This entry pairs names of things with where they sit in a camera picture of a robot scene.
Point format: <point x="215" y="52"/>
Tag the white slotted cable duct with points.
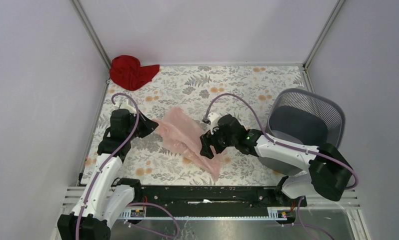
<point x="208" y="213"/>

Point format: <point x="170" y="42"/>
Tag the red crumpled cloth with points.
<point x="126" y="71"/>

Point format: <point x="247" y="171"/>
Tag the aluminium frame post left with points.
<point x="85" y="21"/>

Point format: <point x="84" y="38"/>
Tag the floral patterned table mat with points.
<point x="246" y="92"/>

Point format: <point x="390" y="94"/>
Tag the aluminium frame post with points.
<point x="85" y="21"/>
<point x="322" y="35"/>

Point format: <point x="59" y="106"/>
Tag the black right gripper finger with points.
<point x="207" y="141"/>
<point x="220" y="144"/>

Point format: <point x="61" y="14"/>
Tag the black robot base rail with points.
<point x="171" y="197"/>

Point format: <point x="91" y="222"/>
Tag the pink plastic trash bag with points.
<point x="181" y="135"/>

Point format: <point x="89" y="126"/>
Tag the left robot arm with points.
<point x="94" y="215"/>

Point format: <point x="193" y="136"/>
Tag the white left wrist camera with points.
<point x="126" y="105"/>

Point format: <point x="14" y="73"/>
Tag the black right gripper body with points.
<point x="219" y="134"/>

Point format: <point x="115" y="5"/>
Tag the grey slotted trash bin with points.
<point x="305" y="118"/>

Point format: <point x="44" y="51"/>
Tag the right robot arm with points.
<point x="327" y="173"/>

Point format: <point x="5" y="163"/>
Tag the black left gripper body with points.
<point x="133" y="119"/>

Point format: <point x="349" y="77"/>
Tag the aluminium frame post right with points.
<point x="322" y="35"/>

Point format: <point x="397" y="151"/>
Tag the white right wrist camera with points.
<point x="212" y="119"/>

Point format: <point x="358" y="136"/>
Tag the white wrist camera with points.
<point x="212" y="119"/>
<point x="126" y="105"/>

